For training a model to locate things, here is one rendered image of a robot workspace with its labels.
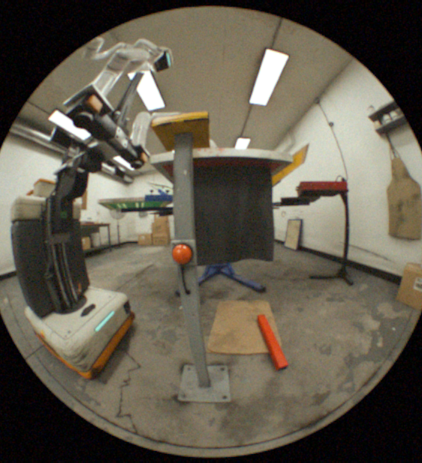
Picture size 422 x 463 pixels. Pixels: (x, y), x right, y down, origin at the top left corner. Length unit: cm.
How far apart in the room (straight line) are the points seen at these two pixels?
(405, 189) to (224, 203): 198
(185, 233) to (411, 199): 206
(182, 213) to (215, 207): 30
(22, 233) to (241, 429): 121
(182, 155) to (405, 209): 207
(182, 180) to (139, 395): 86
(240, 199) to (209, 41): 220
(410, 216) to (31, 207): 286
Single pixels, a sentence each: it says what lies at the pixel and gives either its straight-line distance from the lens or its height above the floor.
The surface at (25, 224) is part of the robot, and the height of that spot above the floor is 77.
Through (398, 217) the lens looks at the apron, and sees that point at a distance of 203.
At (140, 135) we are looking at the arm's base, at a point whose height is 123.
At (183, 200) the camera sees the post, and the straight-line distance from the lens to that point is 28.
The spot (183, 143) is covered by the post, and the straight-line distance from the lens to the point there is 34.
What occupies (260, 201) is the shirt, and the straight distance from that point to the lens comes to 61.
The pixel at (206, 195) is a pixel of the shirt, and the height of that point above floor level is 82.
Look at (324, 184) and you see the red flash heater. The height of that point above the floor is 107.
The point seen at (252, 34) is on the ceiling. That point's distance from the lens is 240.
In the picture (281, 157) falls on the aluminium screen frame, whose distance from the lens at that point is 61.
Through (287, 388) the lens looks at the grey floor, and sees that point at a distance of 79.
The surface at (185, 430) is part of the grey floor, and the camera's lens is 72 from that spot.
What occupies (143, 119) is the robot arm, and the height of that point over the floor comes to 136.
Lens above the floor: 71
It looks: 4 degrees down
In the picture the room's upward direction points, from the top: 2 degrees counter-clockwise
